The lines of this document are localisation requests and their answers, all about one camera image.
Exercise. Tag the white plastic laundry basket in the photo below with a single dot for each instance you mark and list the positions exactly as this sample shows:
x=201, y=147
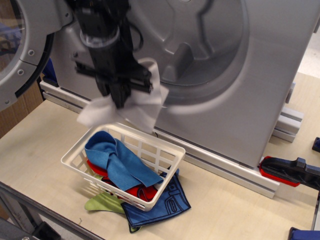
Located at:
x=160, y=156

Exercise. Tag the light blue cloth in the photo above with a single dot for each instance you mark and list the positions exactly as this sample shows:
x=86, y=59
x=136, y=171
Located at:
x=124, y=168

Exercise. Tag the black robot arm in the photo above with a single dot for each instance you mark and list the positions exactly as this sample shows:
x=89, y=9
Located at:
x=106, y=31

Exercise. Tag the red and black clamp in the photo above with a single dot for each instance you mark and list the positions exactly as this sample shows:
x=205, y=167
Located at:
x=290, y=172

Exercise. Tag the blue clamp behind machine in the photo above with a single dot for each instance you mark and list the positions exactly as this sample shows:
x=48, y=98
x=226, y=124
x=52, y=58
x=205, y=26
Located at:
x=49, y=74

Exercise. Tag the grey cloth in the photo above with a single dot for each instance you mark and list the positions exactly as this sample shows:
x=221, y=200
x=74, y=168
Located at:
x=140, y=109

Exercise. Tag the grey toy washing machine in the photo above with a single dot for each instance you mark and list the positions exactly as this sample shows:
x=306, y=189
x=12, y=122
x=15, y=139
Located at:
x=228, y=65

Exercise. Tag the red cloth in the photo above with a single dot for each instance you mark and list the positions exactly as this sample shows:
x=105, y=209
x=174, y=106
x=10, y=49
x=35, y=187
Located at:
x=140, y=191

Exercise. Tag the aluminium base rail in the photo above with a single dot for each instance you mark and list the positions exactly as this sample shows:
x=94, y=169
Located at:
x=287, y=126

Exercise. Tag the blue clamp pad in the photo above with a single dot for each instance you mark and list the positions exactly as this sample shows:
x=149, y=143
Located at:
x=297, y=234

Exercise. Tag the round washing machine door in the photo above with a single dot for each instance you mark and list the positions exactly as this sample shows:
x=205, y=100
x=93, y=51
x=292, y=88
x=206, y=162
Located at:
x=27, y=29

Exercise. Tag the black clamp part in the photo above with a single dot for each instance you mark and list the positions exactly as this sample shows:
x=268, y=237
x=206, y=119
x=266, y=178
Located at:
x=316, y=145

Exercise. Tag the blue jeans-print cloth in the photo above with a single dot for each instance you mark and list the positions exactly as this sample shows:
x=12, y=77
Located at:
x=171, y=203

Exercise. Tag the green cloth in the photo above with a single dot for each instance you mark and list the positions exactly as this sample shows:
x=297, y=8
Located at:
x=105, y=202

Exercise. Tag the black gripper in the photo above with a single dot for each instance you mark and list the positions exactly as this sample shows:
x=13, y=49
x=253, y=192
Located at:
x=112, y=64

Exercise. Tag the metal table frame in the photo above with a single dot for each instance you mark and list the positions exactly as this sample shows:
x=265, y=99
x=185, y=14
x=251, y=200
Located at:
x=38, y=222

